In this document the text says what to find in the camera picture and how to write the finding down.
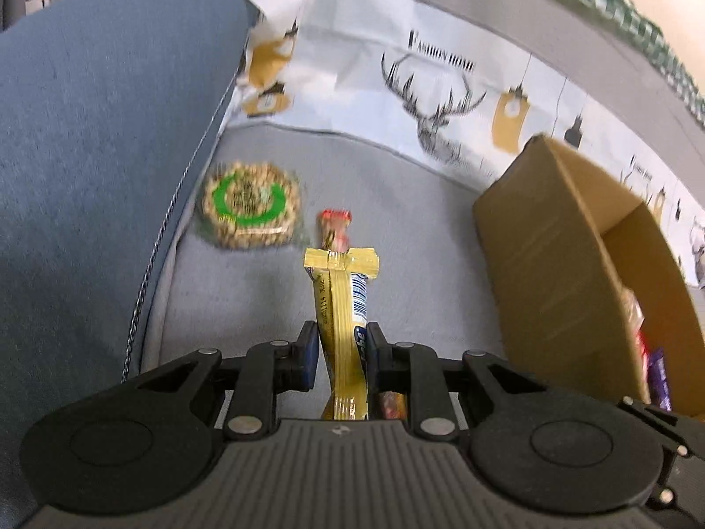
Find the grey deer print sofa cover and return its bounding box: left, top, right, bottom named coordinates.
left=124, top=0, right=705, bottom=431

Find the green checked cloth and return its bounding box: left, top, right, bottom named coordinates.
left=518, top=0, right=705, bottom=127

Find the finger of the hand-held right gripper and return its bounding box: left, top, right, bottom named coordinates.
left=617, top=395, right=705, bottom=510

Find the red snack packet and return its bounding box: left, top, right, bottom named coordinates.
left=633, top=326, right=652, bottom=392

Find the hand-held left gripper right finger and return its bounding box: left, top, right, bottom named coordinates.
left=366, top=320, right=561, bottom=442

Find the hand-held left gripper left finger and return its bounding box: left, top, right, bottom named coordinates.
left=124, top=320, right=321, bottom=443

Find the cardboard box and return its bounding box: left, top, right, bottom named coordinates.
left=472, top=135, right=705, bottom=436

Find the yellow snack bar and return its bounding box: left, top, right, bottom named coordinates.
left=304, top=247, right=382, bottom=422

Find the round cereal snack green ring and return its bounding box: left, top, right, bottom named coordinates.
left=195, top=160, right=304, bottom=251

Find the blue cushion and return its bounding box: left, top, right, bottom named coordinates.
left=0, top=0, right=262, bottom=529

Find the purple snack packet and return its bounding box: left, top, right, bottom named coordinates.
left=647, top=348, right=674, bottom=411

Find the white green snack packet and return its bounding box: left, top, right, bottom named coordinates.
left=621, top=285, right=645, bottom=337

